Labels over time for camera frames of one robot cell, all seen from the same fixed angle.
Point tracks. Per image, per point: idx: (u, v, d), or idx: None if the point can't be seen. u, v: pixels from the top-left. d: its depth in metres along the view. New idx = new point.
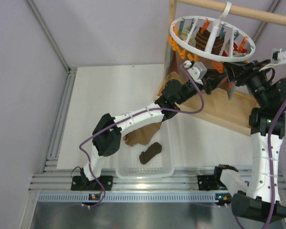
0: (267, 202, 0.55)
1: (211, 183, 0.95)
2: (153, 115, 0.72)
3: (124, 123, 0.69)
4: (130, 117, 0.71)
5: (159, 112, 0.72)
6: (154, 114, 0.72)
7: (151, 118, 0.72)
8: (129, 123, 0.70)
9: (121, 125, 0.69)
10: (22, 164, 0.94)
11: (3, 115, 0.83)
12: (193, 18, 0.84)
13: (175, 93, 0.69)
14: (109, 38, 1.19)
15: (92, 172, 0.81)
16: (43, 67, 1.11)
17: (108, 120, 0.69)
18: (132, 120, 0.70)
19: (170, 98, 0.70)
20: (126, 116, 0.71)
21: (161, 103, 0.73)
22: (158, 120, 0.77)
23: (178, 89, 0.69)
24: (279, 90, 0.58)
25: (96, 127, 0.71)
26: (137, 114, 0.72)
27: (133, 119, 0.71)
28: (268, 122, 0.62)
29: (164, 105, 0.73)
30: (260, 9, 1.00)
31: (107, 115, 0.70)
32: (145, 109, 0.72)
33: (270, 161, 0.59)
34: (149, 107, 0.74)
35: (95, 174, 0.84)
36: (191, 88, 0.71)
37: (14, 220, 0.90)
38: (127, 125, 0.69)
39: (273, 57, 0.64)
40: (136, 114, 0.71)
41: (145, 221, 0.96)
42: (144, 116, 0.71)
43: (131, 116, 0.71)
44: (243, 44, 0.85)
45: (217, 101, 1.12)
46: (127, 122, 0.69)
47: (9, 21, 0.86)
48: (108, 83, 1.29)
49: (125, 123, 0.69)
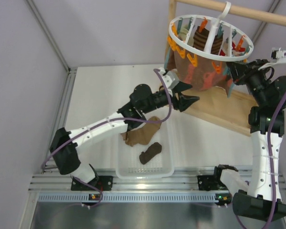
0: (268, 200, 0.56)
1: (211, 183, 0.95)
2: (115, 126, 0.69)
3: (81, 138, 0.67)
4: (87, 130, 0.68)
5: (121, 122, 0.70)
6: (116, 124, 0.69)
7: (112, 129, 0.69)
8: (87, 137, 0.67)
9: (78, 140, 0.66)
10: (22, 164, 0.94)
11: (2, 115, 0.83)
12: (190, 18, 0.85)
13: (143, 99, 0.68)
14: (109, 38, 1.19)
15: (80, 179, 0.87)
16: (43, 67, 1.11)
17: (64, 135, 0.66)
18: (91, 133, 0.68)
19: (137, 102, 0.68)
20: (83, 129, 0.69)
21: (125, 112, 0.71)
22: (123, 130, 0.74)
23: (145, 96, 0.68)
24: (277, 88, 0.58)
25: (52, 143, 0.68)
26: (97, 126, 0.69)
27: (91, 131, 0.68)
28: (267, 120, 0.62)
29: (129, 113, 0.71)
30: (260, 9, 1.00)
31: (62, 129, 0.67)
32: (105, 120, 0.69)
33: (270, 159, 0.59)
34: (111, 117, 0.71)
35: (84, 180, 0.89)
36: (159, 98, 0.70)
37: (15, 220, 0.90)
38: (85, 139, 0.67)
39: (272, 56, 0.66)
40: (94, 126, 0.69)
41: (144, 221, 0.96)
42: (104, 127, 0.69)
43: (89, 129, 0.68)
44: (242, 42, 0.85)
45: (217, 100, 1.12)
46: (84, 136, 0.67)
47: (9, 20, 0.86)
48: (108, 84, 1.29)
49: (82, 138, 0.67)
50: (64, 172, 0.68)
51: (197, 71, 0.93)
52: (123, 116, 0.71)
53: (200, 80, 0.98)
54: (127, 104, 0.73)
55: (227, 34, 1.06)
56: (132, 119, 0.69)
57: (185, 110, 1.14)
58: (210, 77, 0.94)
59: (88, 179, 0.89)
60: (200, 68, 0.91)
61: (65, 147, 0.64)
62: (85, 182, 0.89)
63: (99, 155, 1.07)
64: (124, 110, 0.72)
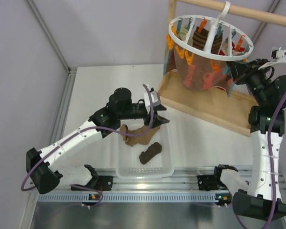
0: (269, 200, 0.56)
1: (211, 183, 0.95)
2: (87, 136, 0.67)
3: (52, 156, 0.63)
4: (59, 146, 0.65)
5: (93, 131, 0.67)
6: (87, 134, 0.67)
7: (85, 139, 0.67)
8: (59, 153, 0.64)
9: (50, 158, 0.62)
10: (21, 164, 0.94)
11: (3, 115, 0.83)
12: (190, 18, 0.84)
13: (124, 101, 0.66)
14: (109, 37, 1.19)
15: (76, 183, 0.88)
16: (43, 67, 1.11)
17: (34, 157, 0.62)
18: (62, 149, 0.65)
19: (119, 103, 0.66)
20: (54, 146, 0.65)
21: (97, 118, 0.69)
22: (97, 139, 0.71)
23: (127, 96, 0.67)
24: (277, 88, 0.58)
25: (26, 166, 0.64)
26: (68, 140, 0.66)
27: (62, 147, 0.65)
28: (268, 120, 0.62)
29: (100, 119, 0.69)
30: (260, 9, 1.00)
31: (31, 150, 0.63)
32: (76, 132, 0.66)
33: (270, 159, 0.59)
34: (82, 128, 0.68)
35: (80, 183, 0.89)
36: (136, 110, 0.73)
37: (14, 220, 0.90)
38: (57, 155, 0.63)
39: (272, 56, 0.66)
40: (65, 140, 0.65)
41: (145, 221, 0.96)
42: (76, 139, 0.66)
43: (60, 145, 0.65)
44: (241, 42, 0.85)
45: (216, 100, 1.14)
46: (56, 153, 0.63)
47: (9, 20, 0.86)
48: (108, 83, 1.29)
49: (53, 156, 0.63)
50: (45, 192, 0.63)
51: (197, 71, 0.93)
52: (95, 124, 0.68)
53: (200, 80, 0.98)
54: (99, 109, 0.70)
55: (227, 34, 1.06)
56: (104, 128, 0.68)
57: (185, 111, 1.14)
58: (209, 77, 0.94)
59: (85, 182, 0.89)
60: (200, 68, 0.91)
61: (36, 169, 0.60)
62: (82, 186, 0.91)
63: (99, 155, 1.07)
64: (96, 116, 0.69)
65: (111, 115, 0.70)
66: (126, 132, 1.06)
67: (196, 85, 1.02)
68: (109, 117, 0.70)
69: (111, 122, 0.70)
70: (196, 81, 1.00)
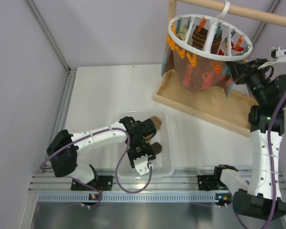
0: (269, 199, 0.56)
1: (211, 183, 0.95)
2: (116, 134, 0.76)
3: (82, 142, 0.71)
4: (90, 135, 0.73)
5: (122, 132, 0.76)
6: (116, 133, 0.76)
7: (113, 136, 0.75)
8: (88, 142, 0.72)
9: (80, 143, 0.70)
10: (22, 164, 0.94)
11: (2, 115, 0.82)
12: (189, 17, 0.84)
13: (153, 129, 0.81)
14: (109, 37, 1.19)
15: (79, 180, 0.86)
16: (43, 67, 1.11)
17: (65, 137, 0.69)
18: (92, 139, 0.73)
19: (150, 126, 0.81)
20: (85, 134, 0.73)
21: (126, 122, 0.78)
22: (120, 140, 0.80)
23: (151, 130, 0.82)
24: (277, 87, 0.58)
25: (53, 143, 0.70)
26: (99, 132, 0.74)
27: (93, 137, 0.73)
28: (267, 119, 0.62)
29: (128, 124, 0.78)
30: (259, 9, 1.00)
31: (64, 131, 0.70)
32: (107, 128, 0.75)
33: (270, 158, 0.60)
34: (113, 126, 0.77)
35: (83, 181, 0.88)
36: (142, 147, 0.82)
37: (15, 220, 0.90)
38: (86, 143, 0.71)
39: (272, 55, 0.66)
40: (97, 132, 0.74)
41: (144, 221, 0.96)
42: (106, 134, 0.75)
43: (91, 135, 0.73)
44: (240, 42, 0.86)
45: (215, 100, 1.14)
46: (86, 140, 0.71)
47: (9, 20, 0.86)
48: (108, 83, 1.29)
49: (83, 142, 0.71)
50: (58, 174, 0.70)
51: (197, 70, 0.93)
52: (123, 127, 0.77)
53: (199, 80, 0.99)
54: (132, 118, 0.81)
55: (226, 34, 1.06)
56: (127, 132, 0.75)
57: (185, 110, 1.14)
58: (209, 77, 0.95)
59: (87, 180, 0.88)
60: (199, 67, 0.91)
61: (65, 150, 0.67)
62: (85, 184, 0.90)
63: (99, 154, 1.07)
64: (127, 119, 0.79)
65: (139, 128, 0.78)
66: None
67: (195, 84, 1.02)
68: (138, 126, 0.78)
69: (135, 133, 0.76)
70: (196, 81, 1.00)
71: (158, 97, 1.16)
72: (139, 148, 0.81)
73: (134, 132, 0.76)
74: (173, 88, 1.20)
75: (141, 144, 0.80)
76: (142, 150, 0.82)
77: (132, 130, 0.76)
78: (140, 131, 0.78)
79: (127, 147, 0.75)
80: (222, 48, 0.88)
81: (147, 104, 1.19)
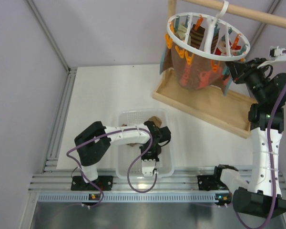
0: (269, 196, 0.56)
1: (212, 183, 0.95)
2: (142, 135, 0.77)
3: (114, 136, 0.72)
4: (120, 130, 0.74)
5: (147, 133, 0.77)
6: (142, 133, 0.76)
7: (139, 136, 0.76)
8: (119, 136, 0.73)
9: (112, 136, 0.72)
10: (22, 163, 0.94)
11: (2, 114, 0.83)
12: (187, 15, 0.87)
13: (168, 137, 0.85)
14: (109, 38, 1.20)
15: (85, 177, 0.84)
16: (43, 66, 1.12)
17: (98, 129, 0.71)
18: (122, 134, 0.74)
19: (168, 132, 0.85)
20: (116, 129, 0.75)
21: (149, 126, 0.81)
22: (143, 142, 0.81)
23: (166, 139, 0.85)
24: (277, 85, 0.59)
25: (83, 132, 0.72)
26: (128, 130, 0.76)
27: (123, 133, 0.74)
28: (267, 117, 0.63)
29: (152, 129, 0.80)
30: (259, 9, 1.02)
31: (98, 123, 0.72)
32: (135, 127, 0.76)
33: (270, 155, 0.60)
34: (139, 126, 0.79)
35: (88, 178, 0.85)
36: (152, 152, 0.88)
37: (14, 220, 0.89)
38: (117, 138, 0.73)
39: (270, 54, 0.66)
40: (127, 129, 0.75)
41: (144, 221, 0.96)
42: (133, 132, 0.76)
43: (122, 130, 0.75)
44: (238, 41, 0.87)
45: (213, 100, 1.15)
46: (117, 134, 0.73)
47: (9, 19, 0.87)
48: (109, 83, 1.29)
49: (115, 136, 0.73)
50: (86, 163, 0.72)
51: (195, 70, 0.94)
52: (148, 129, 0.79)
53: (197, 80, 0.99)
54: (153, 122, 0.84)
55: (222, 31, 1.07)
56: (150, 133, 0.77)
57: (185, 110, 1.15)
58: (207, 76, 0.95)
59: (93, 178, 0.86)
60: (199, 67, 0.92)
61: (98, 140, 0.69)
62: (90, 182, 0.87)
63: None
64: (150, 123, 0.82)
65: (160, 133, 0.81)
66: None
67: (193, 84, 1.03)
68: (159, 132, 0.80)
69: (156, 137, 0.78)
70: (193, 81, 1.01)
71: (156, 94, 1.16)
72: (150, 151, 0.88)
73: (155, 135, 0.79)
74: (172, 88, 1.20)
75: (152, 149, 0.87)
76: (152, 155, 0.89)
77: (154, 132, 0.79)
78: (160, 136, 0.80)
79: (148, 148, 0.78)
80: (219, 46, 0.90)
81: (147, 103, 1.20)
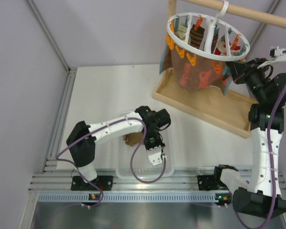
0: (268, 196, 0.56)
1: (211, 183, 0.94)
2: (131, 124, 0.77)
3: (100, 132, 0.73)
4: (107, 126, 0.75)
5: (138, 122, 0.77)
6: (132, 123, 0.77)
7: (129, 126, 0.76)
8: (106, 132, 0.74)
9: (97, 134, 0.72)
10: (21, 163, 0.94)
11: (2, 114, 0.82)
12: (187, 15, 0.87)
13: (168, 119, 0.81)
14: (109, 37, 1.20)
15: (84, 177, 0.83)
16: (43, 66, 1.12)
17: (83, 129, 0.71)
18: (109, 129, 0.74)
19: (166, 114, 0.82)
20: (102, 125, 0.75)
21: (142, 112, 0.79)
22: (137, 130, 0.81)
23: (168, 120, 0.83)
24: (277, 85, 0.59)
25: (70, 135, 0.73)
26: (116, 123, 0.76)
27: (109, 127, 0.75)
28: (267, 117, 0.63)
29: (146, 114, 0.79)
30: (259, 9, 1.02)
31: (82, 122, 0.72)
32: (123, 119, 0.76)
33: (270, 155, 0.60)
34: (128, 116, 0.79)
35: (86, 179, 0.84)
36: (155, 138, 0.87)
37: (14, 220, 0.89)
38: (104, 134, 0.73)
39: (271, 54, 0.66)
40: (113, 122, 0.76)
41: (144, 221, 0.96)
42: (122, 124, 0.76)
43: (108, 125, 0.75)
44: (237, 41, 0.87)
45: (213, 100, 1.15)
46: (103, 130, 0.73)
47: (9, 19, 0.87)
48: (109, 83, 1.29)
49: (101, 132, 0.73)
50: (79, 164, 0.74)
51: (194, 70, 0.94)
52: (140, 117, 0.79)
53: (197, 80, 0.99)
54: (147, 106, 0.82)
55: (222, 32, 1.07)
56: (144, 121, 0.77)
57: (185, 110, 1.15)
58: (206, 76, 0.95)
59: (91, 178, 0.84)
60: (199, 67, 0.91)
61: (84, 140, 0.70)
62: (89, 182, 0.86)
63: (99, 154, 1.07)
64: (143, 109, 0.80)
65: (156, 118, 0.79)
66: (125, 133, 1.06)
67: (193, 84, 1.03)
68: (155, 117, 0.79)
69: (151, 122, 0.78)
70: (193, 81, 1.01)
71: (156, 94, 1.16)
72: (153, 139, 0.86)
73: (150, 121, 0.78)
74: (172, 88, 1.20)
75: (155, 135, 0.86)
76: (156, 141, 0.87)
77: (149, 119, 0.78)
78: (157, 120, 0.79)
79: (144, 134, 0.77)
80: (219, 46, 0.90)
81: (147, 103, 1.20)
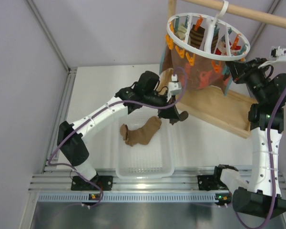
0: (268, 195, 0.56)
1: (212, 183, 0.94)
2: (115, 110, 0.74)
3: (85, 128, 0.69)
4: (90, 119, 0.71)
5: (121, 106, 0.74)
6: (116, 109, 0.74)
7: (113, 113, 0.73)
8: (91, 126, 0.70)
9: (83, 130, 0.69)
10: (21, 163, 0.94)
11: (2, 114, 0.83)
12: (187, 15, 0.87)
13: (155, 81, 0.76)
14: (109, 38, 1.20)
15: (83, 176, 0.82)
16: (43, 66, 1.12)
17: (67, 129, 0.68)
18: (93, 122, 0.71)
19: (145, 83, 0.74)
20: (85, 119, 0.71)
21: (123, 95, 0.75)
22: (123, 114, 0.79)
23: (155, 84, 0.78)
24: (277, 85, 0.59)
25: (57, 139, 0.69)
26: (98, 114, 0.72)
27: (93, 120, 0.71)
28: (267, 117, 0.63)
29: (127, 95, 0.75)
30: (259, 9, 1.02)
31: (64, 122, 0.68)
32: (105, 107, 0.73)
33: (270, 154, 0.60)
34: (110, 103, 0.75)
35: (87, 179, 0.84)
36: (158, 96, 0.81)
37: (14, 220, 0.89)
38: (89, 128, 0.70)
39: (272, 54, 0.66)
40: (95, 114, 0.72)
41: (144, 221, 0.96)
42: (105, 113, 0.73)
43: (91, 118, 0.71)
44: (238, 41, 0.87)
45: (213, 99, 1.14)
46: (87, 125, 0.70)
47: (9, 19, 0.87)
48: (109, 83, 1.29)
49: (86, 128, 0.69)
50: (75, 163, 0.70)
51: (194, 70, 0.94)
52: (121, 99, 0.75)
53: (197, 80, 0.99)
54: (126, 88, 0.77)
55: (222, 32, 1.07)
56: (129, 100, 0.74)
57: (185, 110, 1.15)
58: (206, 76, 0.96)
59: (91, 176, 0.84)
60: (199, 67, 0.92)
61: (70, 139, 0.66)
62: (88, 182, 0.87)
63: (99, 154, 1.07)
64: (122, 91, 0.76)
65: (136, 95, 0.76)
66: (126, 132, 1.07)
67: (193, 84, 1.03)
68: (135, 96, 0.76)
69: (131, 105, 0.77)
70: (193, 81, 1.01)
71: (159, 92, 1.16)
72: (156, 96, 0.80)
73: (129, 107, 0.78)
74: None
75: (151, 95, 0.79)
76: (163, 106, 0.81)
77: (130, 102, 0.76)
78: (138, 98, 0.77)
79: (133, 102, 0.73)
80: (219, 46, 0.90)
81: None
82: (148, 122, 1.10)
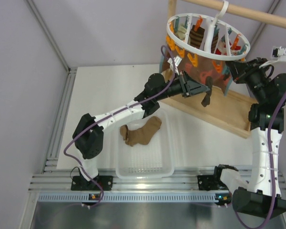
0: (268, 195, 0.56)
1: (212, 183, 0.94)
2: (134, 112, 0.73)
3: (105, 122, 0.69)
4: (111, 116, 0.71)
5: (140, 108, 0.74)
6: (135, 110, 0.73)
7: (132, 114, 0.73)
8: (111, 121, 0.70)
9: (103, 123, 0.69)
10: (21, 163, 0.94)
11: (2, 115, 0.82)
12: (187, 16, 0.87)
13: (157, 81, 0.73)
14: (109, 38, 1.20)
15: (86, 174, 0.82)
16: (43, 66, 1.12)
17: (89, 120, 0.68)
18: (114, 119, 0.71)
19: (153, 91, 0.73)
20: (106, 115, 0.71)
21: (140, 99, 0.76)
22: (139, 118, 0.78)
23: (160, 80, 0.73)
24: (277, 85, 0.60)
25: (76, 129, 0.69)
26: (119, 112, 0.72)
27: (114, 117, 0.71)
28: (267, 117, 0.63)
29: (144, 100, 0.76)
30: (259, 9, 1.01)
31: (86, 115, 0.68)
32: (126, 107, 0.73)
33: (270, 154, 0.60)
34: (129, 104, 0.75)
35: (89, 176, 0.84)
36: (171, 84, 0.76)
37: (15, 220, 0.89)
38: (109, 123, 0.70)
39: (273, 54, 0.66)
40: (117, 111, 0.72)
41: (144, 221, 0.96)
42: (125, 112, 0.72)
43: (112, 114, 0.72)
44: (237, 41, 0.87)
45: (213, 99, 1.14)
46: (108, 120, 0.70)
47: (9, 20, 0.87)
48: (109, 83, 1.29)
49: (106, 122, 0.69)
50: (88, 157, 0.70)
51: (194, 70, 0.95)
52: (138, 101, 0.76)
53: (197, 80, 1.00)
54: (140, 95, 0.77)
55: (222, 32, 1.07)
56: (145, 101, 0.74)
57: (185, 110, 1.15)
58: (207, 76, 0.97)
59: (93, 175, 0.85)
60: (199, 67, 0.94)
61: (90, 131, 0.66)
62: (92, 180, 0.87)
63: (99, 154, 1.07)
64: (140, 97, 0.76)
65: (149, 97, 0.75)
66: (126, 132, 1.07)
67: None
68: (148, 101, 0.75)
69: (150, 107, 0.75)
70: None
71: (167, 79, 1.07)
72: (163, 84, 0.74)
73: (145, 112, 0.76)
74: None
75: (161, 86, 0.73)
76: (182, 82, 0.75)
77: (146, 107, 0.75)
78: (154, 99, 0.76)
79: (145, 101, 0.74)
80: (219, 46, 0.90)
81: None
82: (148, 122, 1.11)
